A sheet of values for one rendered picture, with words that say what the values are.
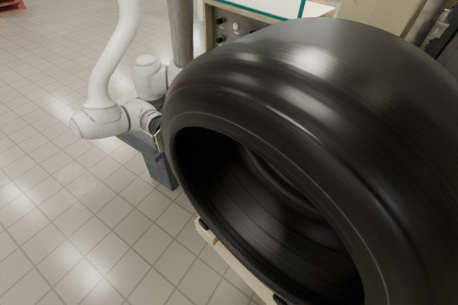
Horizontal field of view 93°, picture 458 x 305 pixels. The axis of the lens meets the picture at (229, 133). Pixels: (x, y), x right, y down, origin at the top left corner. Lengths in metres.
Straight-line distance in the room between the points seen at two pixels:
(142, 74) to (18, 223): 1.46
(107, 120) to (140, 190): 1.16
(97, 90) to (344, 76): 0.74
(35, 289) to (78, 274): 0.22
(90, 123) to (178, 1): 0.53
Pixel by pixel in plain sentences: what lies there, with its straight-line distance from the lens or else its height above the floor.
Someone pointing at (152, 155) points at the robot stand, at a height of 0.65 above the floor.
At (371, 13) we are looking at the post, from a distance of 0.55.
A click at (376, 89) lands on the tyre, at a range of 0.25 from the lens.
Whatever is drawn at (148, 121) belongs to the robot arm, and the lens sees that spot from 0.83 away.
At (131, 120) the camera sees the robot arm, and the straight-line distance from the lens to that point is 0.87.
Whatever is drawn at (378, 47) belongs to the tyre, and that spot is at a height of 1.47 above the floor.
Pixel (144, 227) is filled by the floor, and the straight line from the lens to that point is 1.77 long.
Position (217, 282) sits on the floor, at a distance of 1.60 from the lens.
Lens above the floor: 1.57
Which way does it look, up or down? 45 degrees down
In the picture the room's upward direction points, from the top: 3 degrees clockwise
